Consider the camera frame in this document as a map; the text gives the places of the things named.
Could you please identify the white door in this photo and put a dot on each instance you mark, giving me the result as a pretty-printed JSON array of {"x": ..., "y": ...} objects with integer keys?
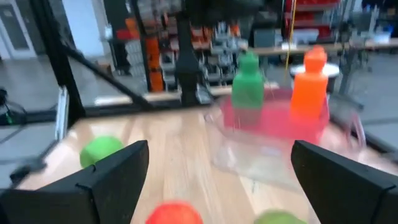
[{"x": 15, "y": 31}]

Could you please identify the red tomato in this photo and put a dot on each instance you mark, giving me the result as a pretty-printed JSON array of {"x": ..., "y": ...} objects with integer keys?
[{"x": 174, "y": 214}]

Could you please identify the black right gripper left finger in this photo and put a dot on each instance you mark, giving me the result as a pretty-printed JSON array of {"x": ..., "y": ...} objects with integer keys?
[{"x": 77, "y": 202}]

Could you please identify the orange squeeze bottle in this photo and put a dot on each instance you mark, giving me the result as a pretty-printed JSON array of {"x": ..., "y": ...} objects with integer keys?
[{"x": 309, "y": 90}]

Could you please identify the pink plastic tray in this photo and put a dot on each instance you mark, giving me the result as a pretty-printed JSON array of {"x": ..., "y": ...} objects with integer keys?
[{"x": 273, "y": 121}]

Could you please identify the red tool cabinet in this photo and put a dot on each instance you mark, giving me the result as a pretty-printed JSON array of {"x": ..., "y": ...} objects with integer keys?
[{"x": 311, "y": 18}]

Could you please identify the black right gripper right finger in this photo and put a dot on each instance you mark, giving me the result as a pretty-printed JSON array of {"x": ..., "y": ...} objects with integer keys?
[{"x": 348, "y": 199}]

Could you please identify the black table frame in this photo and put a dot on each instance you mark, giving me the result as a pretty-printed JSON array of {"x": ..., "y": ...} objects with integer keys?
[{"x": 56, "y": 56}]

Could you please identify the clear plastic bin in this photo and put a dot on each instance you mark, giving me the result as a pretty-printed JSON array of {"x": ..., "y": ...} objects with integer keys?
[{"x": 248, "y": 161}]

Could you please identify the storage shelving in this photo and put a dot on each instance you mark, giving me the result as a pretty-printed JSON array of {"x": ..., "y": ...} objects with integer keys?
[{"x": 152, "y": 56}]

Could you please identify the white trash bin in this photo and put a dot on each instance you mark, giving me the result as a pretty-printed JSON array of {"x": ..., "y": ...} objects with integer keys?
[{"x": 332, "y": 70}]

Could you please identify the black floor device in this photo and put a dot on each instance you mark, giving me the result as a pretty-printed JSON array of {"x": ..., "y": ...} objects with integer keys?
[{"x": 12, "y": 112}]

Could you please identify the green apple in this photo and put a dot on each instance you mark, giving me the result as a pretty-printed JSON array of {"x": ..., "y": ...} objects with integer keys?
[{"x": 98, "y": 149}]

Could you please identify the green squeeze bottle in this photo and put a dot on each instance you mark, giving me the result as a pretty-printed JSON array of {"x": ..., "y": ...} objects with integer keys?
[{"x": 247, "y": 90}]

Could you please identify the wooden workbench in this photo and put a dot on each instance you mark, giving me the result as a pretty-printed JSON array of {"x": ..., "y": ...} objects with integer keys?
[{"x": 342, "y": 47}]

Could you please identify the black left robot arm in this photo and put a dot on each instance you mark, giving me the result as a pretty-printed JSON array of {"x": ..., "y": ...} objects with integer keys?
[{"x": 188, "y": 68}]

